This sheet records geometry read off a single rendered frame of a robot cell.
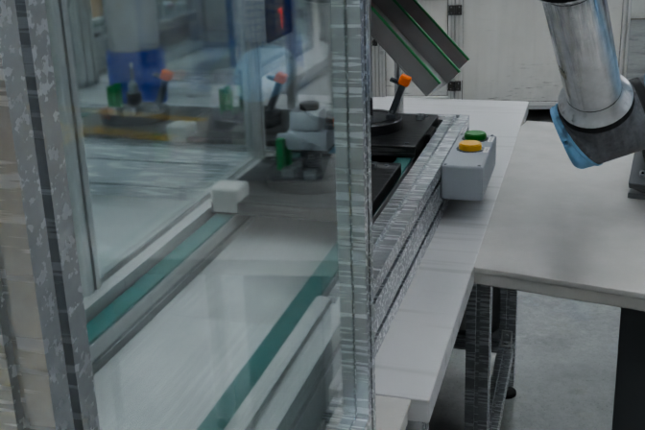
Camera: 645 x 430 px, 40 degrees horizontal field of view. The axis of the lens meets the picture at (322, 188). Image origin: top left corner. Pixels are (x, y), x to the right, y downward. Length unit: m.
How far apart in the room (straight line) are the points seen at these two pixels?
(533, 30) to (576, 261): 4.35
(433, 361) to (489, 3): 4.66
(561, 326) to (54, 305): 2.81
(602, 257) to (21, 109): 1.16
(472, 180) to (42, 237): 1.19
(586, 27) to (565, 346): 1.82
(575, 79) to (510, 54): 4.32
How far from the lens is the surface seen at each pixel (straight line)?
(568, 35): 1.32
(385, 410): 1.00
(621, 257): 1.42
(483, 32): 5.67
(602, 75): 1.39
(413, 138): 1.62
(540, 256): 1.40
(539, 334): 3.06
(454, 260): 1.37
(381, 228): 1.22
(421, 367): 1.08
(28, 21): 0.34
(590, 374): 2.85
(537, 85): 5.75
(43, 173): 0.36
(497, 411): 2.29
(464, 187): 1.50
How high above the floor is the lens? 1.39
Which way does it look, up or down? 18 degrees down
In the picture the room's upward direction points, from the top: 2 degrees counter-clockwise
